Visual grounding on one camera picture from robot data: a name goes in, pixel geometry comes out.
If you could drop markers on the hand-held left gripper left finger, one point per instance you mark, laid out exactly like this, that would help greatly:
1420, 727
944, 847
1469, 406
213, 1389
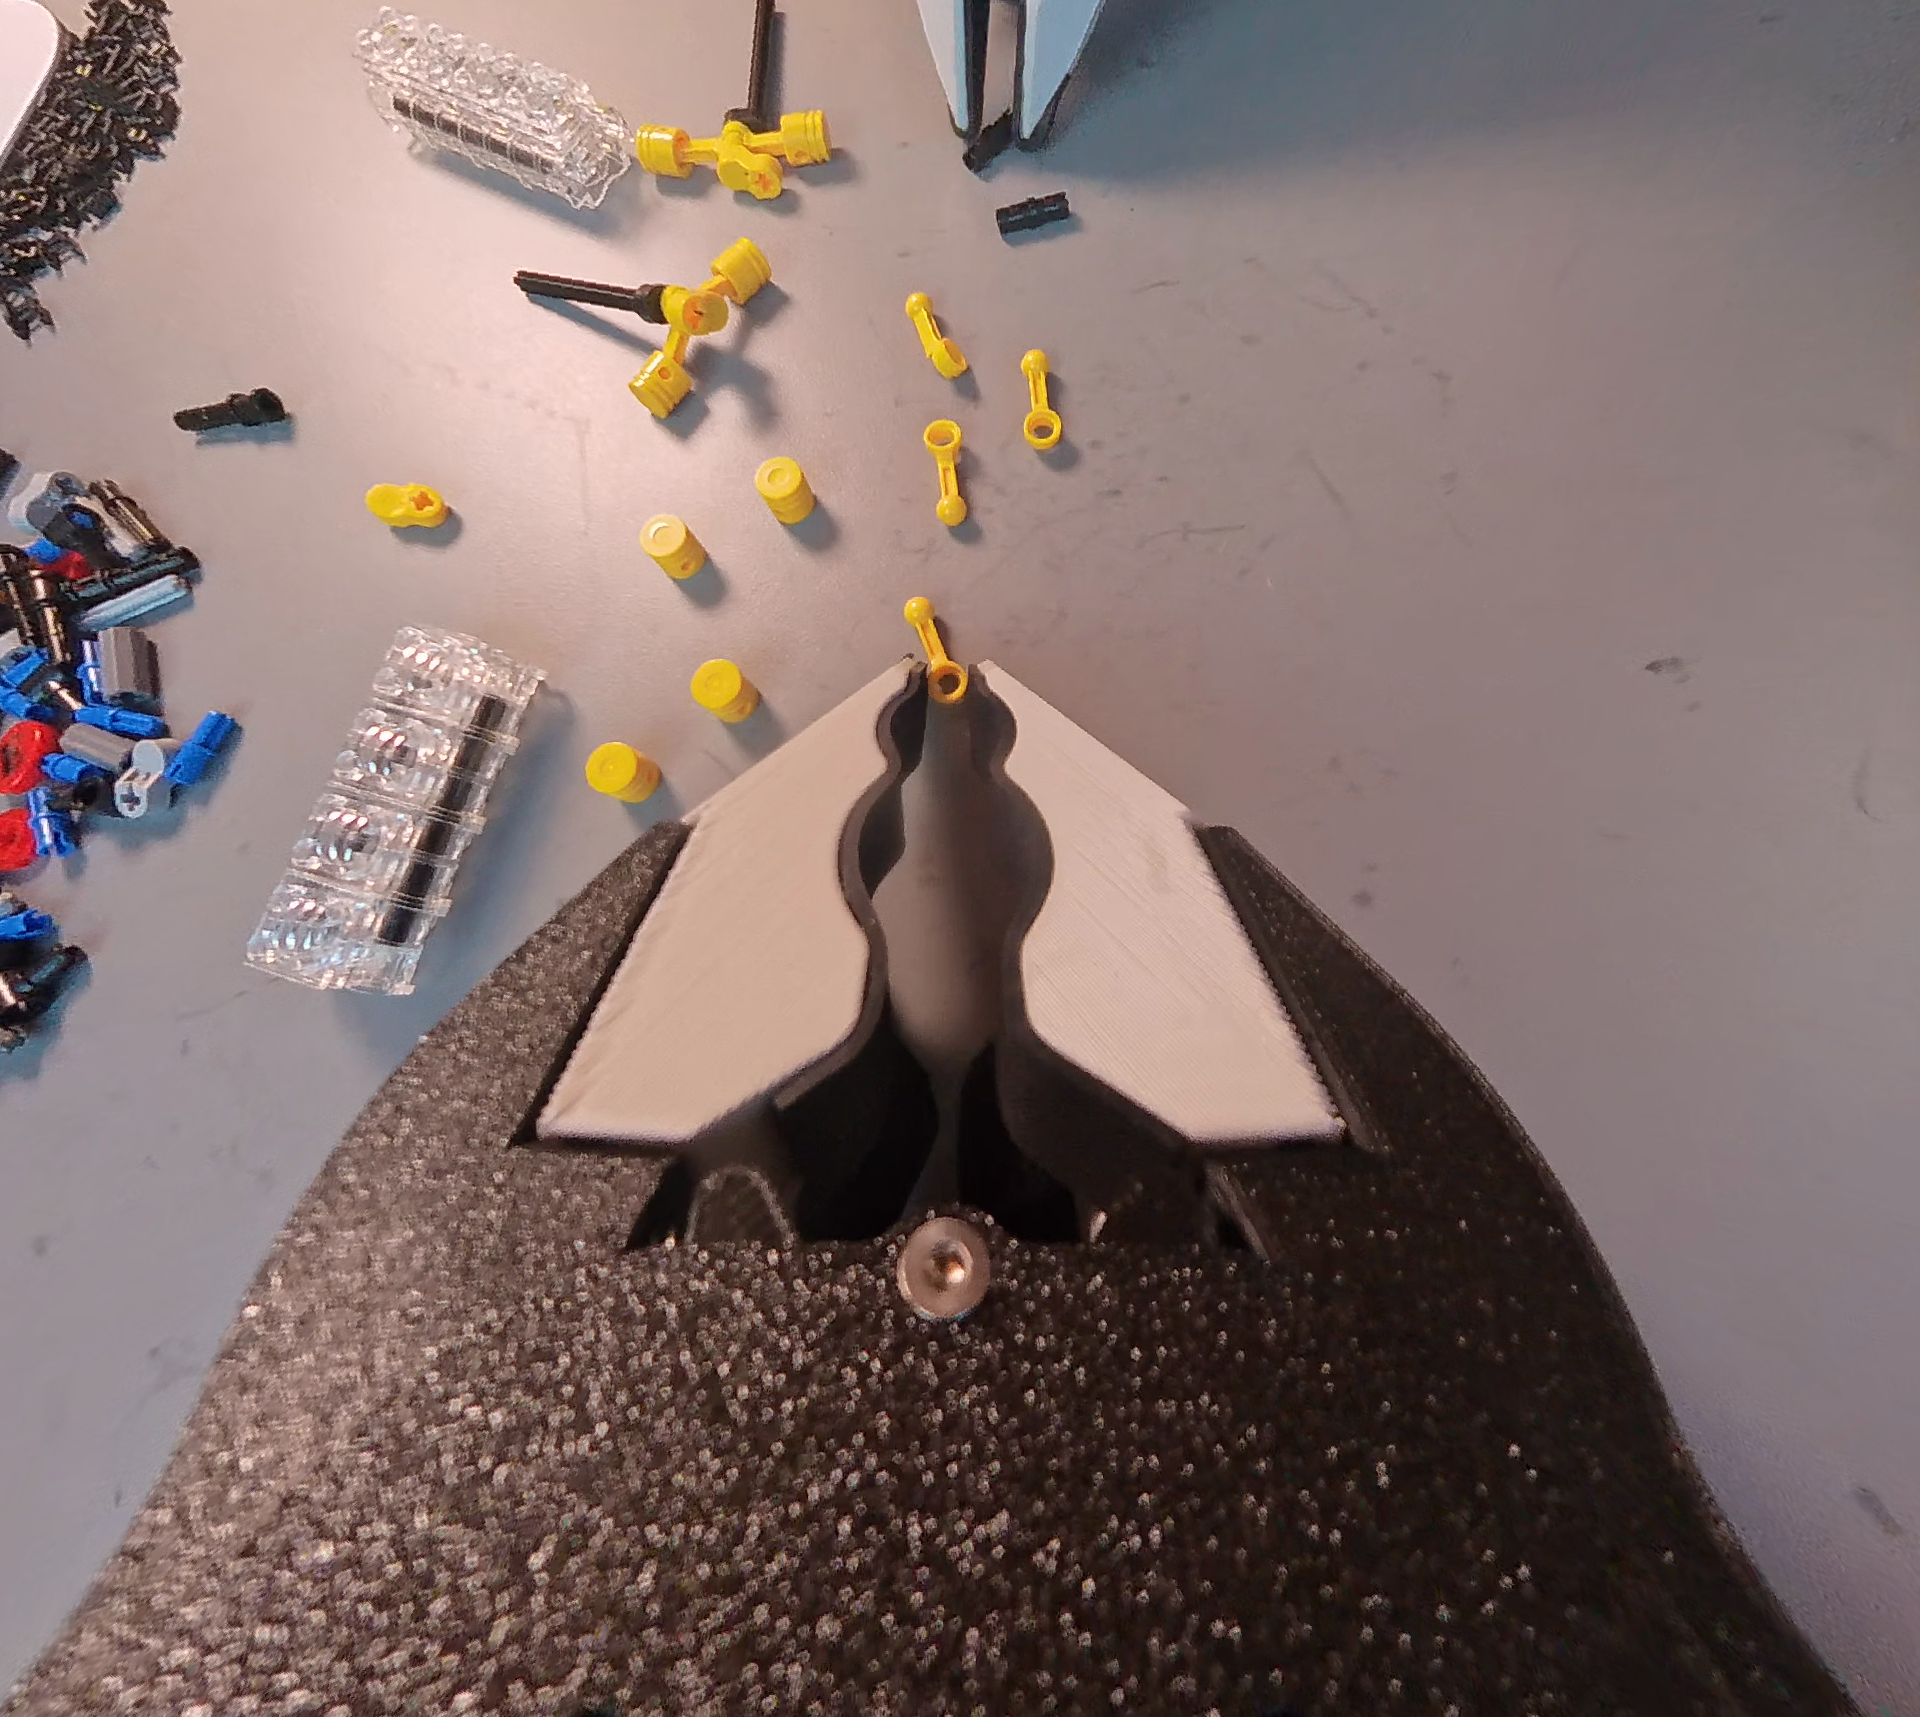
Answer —
705, 967

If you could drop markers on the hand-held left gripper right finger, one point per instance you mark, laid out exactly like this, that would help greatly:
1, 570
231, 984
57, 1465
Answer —
1170, 967

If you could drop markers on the short black pin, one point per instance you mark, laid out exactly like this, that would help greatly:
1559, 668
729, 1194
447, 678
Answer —
991, 147
1034, 214

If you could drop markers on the yellow piston crank assembly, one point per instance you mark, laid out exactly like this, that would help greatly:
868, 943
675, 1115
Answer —
738, 154
692, 310

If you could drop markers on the transparent cylinder block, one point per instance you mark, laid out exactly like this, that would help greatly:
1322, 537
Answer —
481, 96
382, 818

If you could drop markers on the yellow cam piece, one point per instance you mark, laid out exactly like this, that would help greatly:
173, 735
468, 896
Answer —
931, 642

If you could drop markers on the pile of mixed building parts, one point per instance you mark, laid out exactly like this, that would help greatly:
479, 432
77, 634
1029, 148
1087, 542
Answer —
104, 727

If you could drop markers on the grey desk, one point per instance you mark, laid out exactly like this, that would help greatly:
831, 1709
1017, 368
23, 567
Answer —
1501, 397

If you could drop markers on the yellow piston cylinder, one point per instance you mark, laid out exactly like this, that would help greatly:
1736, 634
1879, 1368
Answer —
621, 771
722, 688
785, 491
672, 546

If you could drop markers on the yellow connecting rod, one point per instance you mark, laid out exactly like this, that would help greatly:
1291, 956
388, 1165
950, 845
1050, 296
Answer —
946, 481
931, 336
1034, 392

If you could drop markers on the yellow crank connector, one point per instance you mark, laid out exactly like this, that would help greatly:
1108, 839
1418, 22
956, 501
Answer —
399, 503

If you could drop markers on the long black pin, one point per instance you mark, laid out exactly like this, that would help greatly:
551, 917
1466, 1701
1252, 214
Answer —
224, 411

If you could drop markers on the pile of black clip pins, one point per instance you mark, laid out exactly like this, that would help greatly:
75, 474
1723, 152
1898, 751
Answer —
91, 143

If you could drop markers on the white metal stand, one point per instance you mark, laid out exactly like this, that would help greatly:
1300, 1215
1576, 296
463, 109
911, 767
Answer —
19, 82

